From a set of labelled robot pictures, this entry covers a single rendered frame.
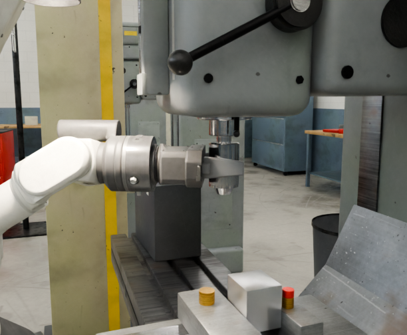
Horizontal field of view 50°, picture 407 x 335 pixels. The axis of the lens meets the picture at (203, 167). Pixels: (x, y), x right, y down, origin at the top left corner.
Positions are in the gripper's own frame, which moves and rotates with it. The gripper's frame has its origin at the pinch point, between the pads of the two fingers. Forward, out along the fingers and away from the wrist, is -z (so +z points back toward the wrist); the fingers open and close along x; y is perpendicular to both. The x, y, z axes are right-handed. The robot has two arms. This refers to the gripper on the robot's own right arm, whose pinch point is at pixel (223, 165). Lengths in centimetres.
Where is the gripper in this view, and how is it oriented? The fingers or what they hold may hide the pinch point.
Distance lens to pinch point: 68.8
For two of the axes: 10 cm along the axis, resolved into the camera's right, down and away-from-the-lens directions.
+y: -0.1, 9.9, 1.5
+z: -10.0, -0.2, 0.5
